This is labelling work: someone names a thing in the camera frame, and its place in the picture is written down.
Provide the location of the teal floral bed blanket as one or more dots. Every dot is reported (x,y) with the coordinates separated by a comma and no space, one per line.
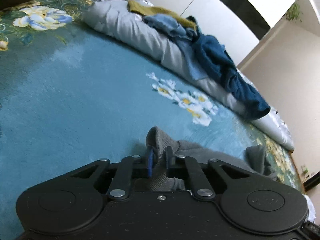
(70,96)

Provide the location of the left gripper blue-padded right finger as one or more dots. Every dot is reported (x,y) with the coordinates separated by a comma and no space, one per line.
(190,171)

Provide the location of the olive green garment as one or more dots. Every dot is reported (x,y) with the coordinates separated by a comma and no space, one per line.
(137,8)

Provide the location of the light blue garment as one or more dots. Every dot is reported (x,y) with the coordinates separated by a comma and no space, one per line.
(182,37)

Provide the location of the grey floral folded duvet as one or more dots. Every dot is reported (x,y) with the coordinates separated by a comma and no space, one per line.
(151,35)

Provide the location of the green potted plant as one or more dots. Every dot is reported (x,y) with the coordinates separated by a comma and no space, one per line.
(294,13)

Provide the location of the white black wardrobe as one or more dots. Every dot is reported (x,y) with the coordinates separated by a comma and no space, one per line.
(225,19)

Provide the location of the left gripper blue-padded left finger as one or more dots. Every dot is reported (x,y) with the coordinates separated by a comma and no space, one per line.
(128,170)

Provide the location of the dark blue fleece garment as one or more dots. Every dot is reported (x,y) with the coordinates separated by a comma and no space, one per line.
(218,65)

